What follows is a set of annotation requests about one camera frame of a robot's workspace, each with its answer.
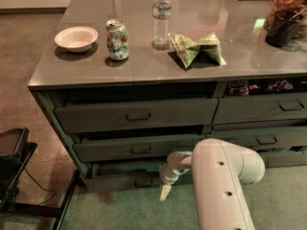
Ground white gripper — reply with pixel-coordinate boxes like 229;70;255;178
158;151;192;201

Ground grey drawer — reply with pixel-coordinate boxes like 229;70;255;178
74;134;205;162
55;98;218;133
259;150;307;169
213;92;307;125
84;158;165;193
206;126;307;150

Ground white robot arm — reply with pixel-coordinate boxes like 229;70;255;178
158;138;265;230

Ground snack bags in drawer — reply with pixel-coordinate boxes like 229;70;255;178
225;78;307;96

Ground grey counter cabinet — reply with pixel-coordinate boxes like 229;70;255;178
29;0;307;179

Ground green chip bag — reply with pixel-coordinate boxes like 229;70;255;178
168;33;226;68

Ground black metal stand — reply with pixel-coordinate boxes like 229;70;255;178
0;127;81;230

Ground green soda can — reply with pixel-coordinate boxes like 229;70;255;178
106;19;129;60

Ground white paper bowl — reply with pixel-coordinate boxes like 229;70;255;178
54;26;98;53

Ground clear plastic water bottle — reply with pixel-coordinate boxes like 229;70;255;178
153;0;172;50

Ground black mesh cup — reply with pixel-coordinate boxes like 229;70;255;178
266;10;303;47

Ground large snack jar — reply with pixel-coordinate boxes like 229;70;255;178
264;0;307;39

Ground black cable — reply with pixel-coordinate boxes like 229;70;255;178
0;153;57;216

